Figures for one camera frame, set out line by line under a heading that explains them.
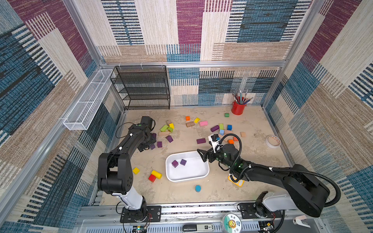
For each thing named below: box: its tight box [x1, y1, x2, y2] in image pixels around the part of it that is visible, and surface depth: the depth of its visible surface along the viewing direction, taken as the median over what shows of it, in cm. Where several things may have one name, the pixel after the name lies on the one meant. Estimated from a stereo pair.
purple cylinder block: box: [210, 124, 220, 133], surface depth 107 cm
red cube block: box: [148, 174, 157, 183], surface depth 86 cm
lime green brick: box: [160, 124, 169, 133], surface depth 109 cm
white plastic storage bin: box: [165, 150, 210, 183], surface depth 90 cm
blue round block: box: [194, 184, 202, 193], surface depth 83 cm
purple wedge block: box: [165, 134, 174, 143], surface depth 104 cm
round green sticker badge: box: [222, 213, 242, 233], surface depth 65 cm
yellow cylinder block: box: [151, 169, 163, 180], surface depth 86 cm
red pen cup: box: [231, 101, 247, 116], surface depth 114 cm
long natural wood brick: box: [158, 131, 170, 137], surface depth 107 cm
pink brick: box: [199, 120, 209, 127], surface depth 111 cm
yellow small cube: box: [132, 166, 141, 175], surface depth 89 cm
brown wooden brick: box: [185, 121, 195, 128], surface depth 110 cm
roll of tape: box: [265, 134, 282, 149], surface depth 101 cm
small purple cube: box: [171, 159, 179, 168], surface depth 90 cm
